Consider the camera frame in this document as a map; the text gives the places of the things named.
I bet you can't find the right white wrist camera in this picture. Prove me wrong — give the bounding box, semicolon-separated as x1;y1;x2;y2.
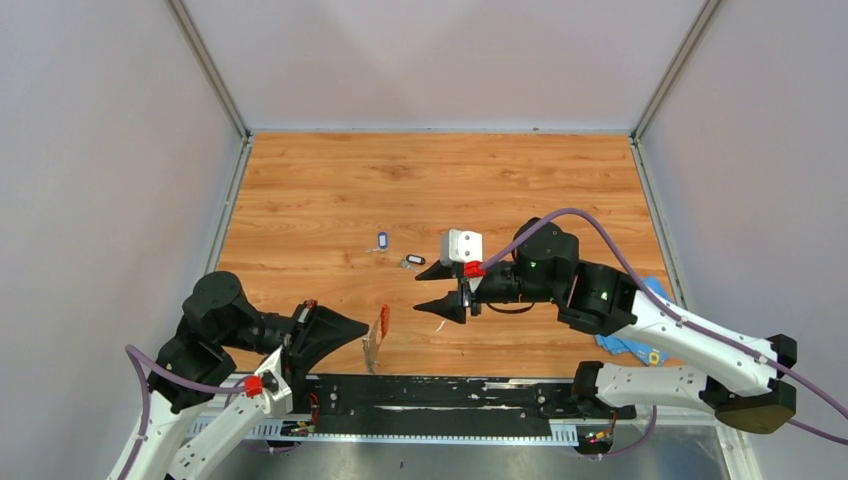
439;228;483;267

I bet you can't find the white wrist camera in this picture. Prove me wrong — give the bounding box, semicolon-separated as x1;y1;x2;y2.
243;347;294;418
439;228;483;267

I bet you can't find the black tag key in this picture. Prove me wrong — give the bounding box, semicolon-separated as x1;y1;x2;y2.
399;254;427;273

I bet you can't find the blue tag key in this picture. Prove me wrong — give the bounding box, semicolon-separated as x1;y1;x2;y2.
366;231;389;253

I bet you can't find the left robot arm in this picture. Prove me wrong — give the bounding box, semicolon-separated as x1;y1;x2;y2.
109;271;370;479

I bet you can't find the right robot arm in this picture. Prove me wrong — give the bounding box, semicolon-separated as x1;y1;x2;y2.
419;218;797;434

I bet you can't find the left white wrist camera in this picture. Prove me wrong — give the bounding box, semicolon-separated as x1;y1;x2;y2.
243;347;294;418

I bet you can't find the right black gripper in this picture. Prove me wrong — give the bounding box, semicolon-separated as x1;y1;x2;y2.
412;257;559;324

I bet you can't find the blue cloth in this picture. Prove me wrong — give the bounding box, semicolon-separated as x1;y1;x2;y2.
594;276;670;368

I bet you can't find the red handled metal key holder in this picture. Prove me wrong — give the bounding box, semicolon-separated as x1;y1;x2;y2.
362;304;391;374

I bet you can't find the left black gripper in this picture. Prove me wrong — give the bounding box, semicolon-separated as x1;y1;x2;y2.
221;297;371;382

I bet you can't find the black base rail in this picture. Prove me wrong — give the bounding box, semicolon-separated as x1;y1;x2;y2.
247;374;636;446

